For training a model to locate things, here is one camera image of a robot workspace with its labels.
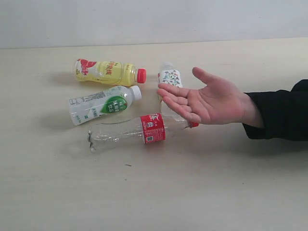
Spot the person's open hand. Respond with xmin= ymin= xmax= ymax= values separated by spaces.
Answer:
xmin=157 ymin=67 xmax=264 ymax=128

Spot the floral label clear bottle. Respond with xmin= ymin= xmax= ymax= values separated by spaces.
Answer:
xmin=158 ymin=62 xmax=185 ymax=122

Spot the clear cola bottle red label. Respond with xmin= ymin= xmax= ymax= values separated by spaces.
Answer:
xmin=88 ymin=113 xmax=199 ymax=153

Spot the green label bottle white cap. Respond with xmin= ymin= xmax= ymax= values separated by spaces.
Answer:
xmin=68 ymin=86 xmax=142 ymax=126

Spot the yellow juice bottle red cap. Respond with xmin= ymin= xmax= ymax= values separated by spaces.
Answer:
xmin=73 ymin=59 xmax=147 ymax=87

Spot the black sleeved forearm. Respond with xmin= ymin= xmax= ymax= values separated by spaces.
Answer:
xmin=243 ymin=79 xmax=308 ymax=141

